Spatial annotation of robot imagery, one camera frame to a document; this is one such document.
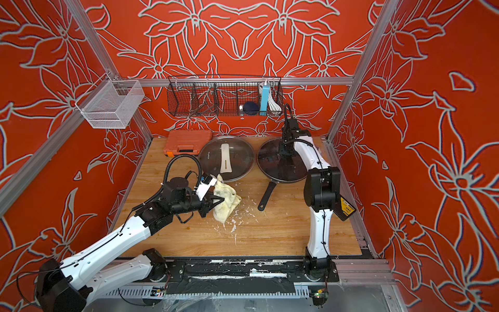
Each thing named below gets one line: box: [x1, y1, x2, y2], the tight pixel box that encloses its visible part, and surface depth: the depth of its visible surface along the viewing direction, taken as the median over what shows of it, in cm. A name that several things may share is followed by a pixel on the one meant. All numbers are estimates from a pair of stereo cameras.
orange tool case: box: [163, 129, 214, 158], surface depth 113 cm
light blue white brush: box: [259, 79, 282, 116], surface depth 92 cm
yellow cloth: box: [213, 174, 243, 224], surface depth 71 cm
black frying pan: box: [256, 137, 309, 212], surface depth 97 cm
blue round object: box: [243, 101, 260, 116], surface depth 97 cm
